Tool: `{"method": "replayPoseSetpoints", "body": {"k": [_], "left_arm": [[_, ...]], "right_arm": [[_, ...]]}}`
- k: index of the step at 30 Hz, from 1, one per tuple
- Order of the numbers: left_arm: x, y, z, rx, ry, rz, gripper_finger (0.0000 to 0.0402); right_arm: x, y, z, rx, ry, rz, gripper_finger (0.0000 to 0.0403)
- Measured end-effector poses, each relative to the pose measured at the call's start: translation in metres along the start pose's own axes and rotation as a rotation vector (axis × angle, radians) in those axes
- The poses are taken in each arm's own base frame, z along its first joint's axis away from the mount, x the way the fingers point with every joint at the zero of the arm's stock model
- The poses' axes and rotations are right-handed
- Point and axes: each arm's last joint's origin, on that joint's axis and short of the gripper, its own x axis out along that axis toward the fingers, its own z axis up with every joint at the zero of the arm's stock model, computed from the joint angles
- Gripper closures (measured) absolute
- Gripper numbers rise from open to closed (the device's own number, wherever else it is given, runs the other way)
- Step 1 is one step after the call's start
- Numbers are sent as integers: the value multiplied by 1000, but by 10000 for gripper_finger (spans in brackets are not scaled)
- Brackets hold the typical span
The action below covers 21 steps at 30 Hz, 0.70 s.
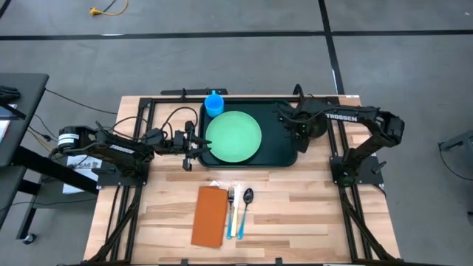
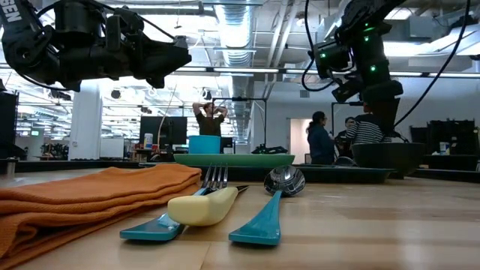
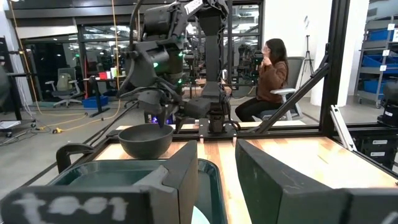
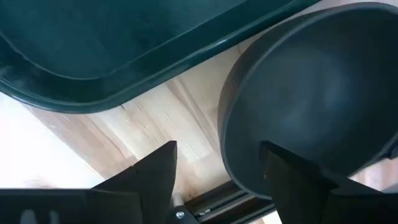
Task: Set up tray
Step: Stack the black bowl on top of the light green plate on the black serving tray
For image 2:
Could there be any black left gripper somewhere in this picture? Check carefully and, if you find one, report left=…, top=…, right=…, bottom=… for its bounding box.
left=106, top=7, right=193, bottom=90

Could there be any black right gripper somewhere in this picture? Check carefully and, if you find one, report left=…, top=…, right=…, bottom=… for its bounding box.
left=332, top=76, right=408, bottom=143

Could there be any black bowl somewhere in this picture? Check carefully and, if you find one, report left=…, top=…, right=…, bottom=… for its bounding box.
left=351, top=142, right=427, bottom=179

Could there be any blue plastic cup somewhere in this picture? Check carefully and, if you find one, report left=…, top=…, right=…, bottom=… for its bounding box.
left=187, top=135, right=222, bottom=155

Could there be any green plate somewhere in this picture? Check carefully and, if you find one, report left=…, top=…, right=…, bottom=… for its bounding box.
left=172, top=153, right=296, bottom=169

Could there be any spoon with blue handle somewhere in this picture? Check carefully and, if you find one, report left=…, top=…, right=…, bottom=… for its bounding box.
left=228, top=165, right=307, bottom=247

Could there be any orange cloth napkin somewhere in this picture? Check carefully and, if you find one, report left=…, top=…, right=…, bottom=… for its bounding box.
left=0, top=163, right=203, bottom=269

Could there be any fork with blue handle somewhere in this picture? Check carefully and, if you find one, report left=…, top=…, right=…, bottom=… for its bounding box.
left=119, top=163, right=230, bottom=242

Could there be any dark green plastic tray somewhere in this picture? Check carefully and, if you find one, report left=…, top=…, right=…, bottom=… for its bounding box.
left=138, top=161, right=397, bottom=185

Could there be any person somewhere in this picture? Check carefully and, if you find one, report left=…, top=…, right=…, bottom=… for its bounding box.
left=306, top=110, right=336, bottom=165
left=344, top=103, right=393, bottom=147
left=192, top=101, right=229, bottom=137
left=334, top=116, right=357, bottom=158

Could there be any black shelf unit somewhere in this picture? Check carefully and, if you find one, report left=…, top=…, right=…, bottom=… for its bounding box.
left=410, top=119, right=480, bottom=157

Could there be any black computer monitor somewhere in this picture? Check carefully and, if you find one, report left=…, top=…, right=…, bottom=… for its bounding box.
left=139, top=115, right=188, bottom=151

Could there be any long ceiling light strip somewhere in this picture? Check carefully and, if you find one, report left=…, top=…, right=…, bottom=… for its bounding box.
left=0, top=64, right=480, bottom=79

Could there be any white pillar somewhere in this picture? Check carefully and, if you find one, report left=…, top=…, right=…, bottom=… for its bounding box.
left=68, top=80, right=104, bottom=161

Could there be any white board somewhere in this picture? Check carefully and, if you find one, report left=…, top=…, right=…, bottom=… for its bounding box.
left=99, top=137, right=125, bottom=159

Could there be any black cabinet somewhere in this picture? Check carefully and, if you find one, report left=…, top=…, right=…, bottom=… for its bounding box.
left=0, top=91, right=20, bottom=161

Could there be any black stand frame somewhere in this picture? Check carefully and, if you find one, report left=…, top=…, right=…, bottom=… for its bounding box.
left=331, top=100, right=363, bottom=136
left=211, top=97, right=268, bottom=155

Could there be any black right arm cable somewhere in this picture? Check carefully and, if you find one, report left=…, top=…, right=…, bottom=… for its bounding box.
left=393, top=0, right=472, bottom=128

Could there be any silver air duct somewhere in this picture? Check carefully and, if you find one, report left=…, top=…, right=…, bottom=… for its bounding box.
left=215, top=0, right=256, bottom=68

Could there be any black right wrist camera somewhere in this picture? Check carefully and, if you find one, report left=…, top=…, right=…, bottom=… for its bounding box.
left=313, top=40, right=353, bottom=80

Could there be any knife with cream handle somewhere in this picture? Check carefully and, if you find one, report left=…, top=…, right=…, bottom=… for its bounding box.
left=166, top=184, right=251, bottom=227

